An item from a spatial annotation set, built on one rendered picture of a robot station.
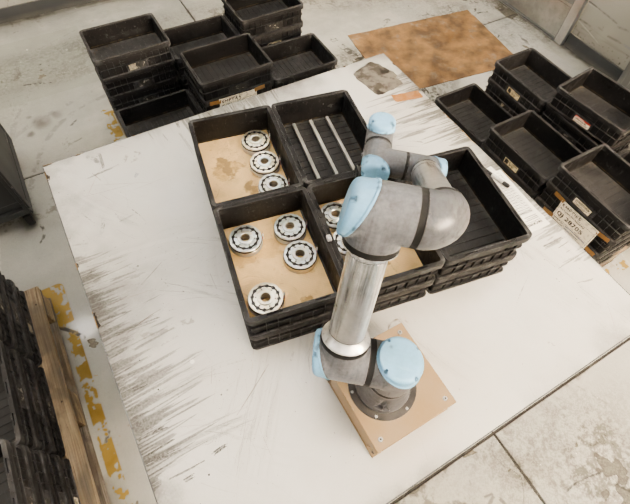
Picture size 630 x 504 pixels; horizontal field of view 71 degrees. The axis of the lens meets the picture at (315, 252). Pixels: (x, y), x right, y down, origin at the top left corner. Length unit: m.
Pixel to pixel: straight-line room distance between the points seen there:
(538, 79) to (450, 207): 2.34
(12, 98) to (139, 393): 2.61
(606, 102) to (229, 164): 2.07
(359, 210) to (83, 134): 2.59
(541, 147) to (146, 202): 1.97
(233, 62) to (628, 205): 2.08
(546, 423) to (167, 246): 1.77
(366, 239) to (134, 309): 0.93
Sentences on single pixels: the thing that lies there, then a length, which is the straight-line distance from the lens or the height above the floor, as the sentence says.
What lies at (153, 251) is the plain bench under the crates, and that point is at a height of 0.70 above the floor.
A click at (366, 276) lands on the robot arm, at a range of 0.87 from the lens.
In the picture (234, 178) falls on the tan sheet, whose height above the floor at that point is 0.83.
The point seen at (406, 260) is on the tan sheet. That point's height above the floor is 0.83.
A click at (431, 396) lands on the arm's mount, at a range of 1.32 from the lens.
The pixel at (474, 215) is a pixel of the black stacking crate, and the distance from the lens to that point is 1.60.
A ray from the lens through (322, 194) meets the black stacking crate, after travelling 1.47.
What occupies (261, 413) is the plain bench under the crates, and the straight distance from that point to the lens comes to 1.35.
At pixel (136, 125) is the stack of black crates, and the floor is 0.27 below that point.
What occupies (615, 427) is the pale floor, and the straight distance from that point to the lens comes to 2.49.
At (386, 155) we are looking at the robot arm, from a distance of 1.18.
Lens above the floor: 2.02
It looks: 58 degrees down
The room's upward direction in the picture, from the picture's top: 4 degrees clockwise
